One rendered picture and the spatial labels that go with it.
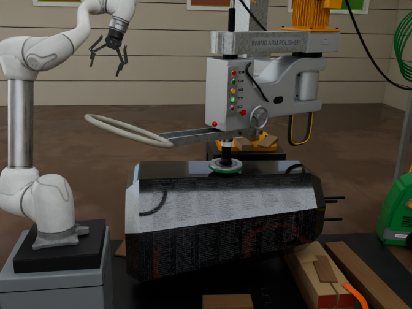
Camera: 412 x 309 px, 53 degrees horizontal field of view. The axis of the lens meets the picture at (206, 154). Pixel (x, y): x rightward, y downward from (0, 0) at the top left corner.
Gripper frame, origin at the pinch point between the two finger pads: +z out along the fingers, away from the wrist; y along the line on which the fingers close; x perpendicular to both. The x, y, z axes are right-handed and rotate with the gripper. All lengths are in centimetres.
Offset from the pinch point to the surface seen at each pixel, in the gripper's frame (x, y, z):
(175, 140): 1, 49, 23
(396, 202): 24, 252, 18
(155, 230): 1, 56, 77
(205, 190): 10, 81, 48
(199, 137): 5, 64, 17
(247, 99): 6, 85, -13
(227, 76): -1, 65, -20
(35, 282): -58, -7, 88
